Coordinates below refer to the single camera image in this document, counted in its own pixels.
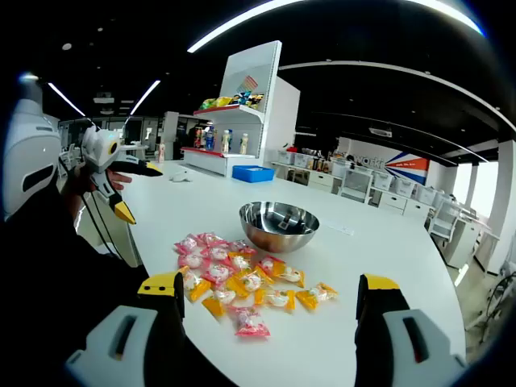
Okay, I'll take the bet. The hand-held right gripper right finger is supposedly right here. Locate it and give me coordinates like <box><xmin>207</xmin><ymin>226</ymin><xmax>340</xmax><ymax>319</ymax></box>
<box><xmin>354</xmin><ymin>273</ymin><xmax>468</xmax><ymax>387</ymax></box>

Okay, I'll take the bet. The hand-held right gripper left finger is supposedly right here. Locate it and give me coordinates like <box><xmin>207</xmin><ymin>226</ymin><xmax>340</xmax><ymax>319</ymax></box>
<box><xmin>64</xmin><ymin>270</ymin><xmax>190</xmax><ymax>387</ymax></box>

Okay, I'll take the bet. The pile of marshmallows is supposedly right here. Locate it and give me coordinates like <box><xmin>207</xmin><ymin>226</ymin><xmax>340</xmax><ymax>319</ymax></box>
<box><xmin>173</xmin><ymin>231</ymin><xmax>339</xmax><ymax>339</ymax></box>

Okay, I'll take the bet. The steel bowl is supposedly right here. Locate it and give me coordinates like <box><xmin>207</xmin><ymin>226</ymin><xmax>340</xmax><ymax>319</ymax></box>
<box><xmin>238</xmin><ymin>201</ymin><xmax>321</xmax><ymax>254</ymax></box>

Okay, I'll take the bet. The person's left hand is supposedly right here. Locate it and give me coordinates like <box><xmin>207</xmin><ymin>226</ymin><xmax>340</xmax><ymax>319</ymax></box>
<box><xmin>105</xmin><ymin>171</ymin><xmax>134</xmax><ymax>191</ymax></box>

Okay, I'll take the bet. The white crumpled cloth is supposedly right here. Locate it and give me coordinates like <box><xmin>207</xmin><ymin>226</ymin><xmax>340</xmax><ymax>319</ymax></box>
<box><xmin>169</xmin><ymin>169</ymin><xmax>194</xmax><ymax>185</ymax></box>

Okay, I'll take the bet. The straight ceiling light strip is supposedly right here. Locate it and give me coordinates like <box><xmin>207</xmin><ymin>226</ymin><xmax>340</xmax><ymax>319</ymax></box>
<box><xmin>48</xmin><ymin>82</ymin><xmax>85</xmax><ymax>118</ymax></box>
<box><xmin>128</xmin><ymin>80</ymin><xmax>161</xmax><ymax>116</ymax></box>

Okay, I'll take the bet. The white worn device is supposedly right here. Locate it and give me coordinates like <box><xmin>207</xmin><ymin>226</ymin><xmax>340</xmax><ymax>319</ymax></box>
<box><xmin>2</xmin><ymin>98</ymin><xmax>61</xmax><ymax>223</ymax></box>

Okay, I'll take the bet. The white table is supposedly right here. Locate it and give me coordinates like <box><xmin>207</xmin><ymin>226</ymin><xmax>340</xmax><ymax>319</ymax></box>
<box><xmin>74</xmin><ymin>160</ymin><xmax>468</xmax><ymax>387</ymax></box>

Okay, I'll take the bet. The row of snack bags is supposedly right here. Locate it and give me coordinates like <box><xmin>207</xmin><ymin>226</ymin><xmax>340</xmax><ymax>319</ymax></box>
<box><xmin>199</xmin><ymin>91</ymin><xmax>266</xmax><ymax>111</ymax></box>

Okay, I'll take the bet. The blue plastic bin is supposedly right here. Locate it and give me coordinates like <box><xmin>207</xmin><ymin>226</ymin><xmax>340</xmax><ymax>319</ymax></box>
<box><xmin>231</xmin><ymin>164</ymin><xmax>276</xmax><ymax>182</ymax></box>

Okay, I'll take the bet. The striped colourful card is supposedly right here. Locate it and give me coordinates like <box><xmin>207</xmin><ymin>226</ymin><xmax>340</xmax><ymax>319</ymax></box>
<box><xmin>235</xmin><ymin>75</ymin><xmax>259</xmax><ymax>94</ymax></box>

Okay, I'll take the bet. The row of white low cabinets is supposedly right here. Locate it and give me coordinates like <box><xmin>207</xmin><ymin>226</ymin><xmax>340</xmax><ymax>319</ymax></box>
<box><xmin>270</xmin><ymin>160</ymin><xmax>499</xmax><ymax>277</ymax></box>

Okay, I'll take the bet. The white display shelf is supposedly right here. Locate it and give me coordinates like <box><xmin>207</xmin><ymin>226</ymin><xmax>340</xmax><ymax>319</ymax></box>
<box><xmin>179</xmin><ymin>40</ymin><xmax>302</xmax><ymax>178</ymax></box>

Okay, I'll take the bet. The curved ceiling light strip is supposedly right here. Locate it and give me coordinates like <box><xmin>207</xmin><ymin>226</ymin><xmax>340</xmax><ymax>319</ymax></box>
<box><xmin>187</xmin><ymin>0</ymin><xmax>485</xmax><ymax>53</ymax></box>

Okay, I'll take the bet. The cluster of brown bottles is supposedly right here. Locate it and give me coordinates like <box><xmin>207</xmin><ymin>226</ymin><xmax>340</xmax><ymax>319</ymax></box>
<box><xmin>308</xmin><ymin>155</ymin><xmax>332</xmax><ymax>173</ymax></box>

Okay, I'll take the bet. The red blue wall graphic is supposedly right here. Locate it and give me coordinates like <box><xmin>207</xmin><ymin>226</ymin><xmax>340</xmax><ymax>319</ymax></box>
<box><xmin>385</xmin><ymin>152</ymin><xmax>431</xmax><ymax>181</ymax></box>

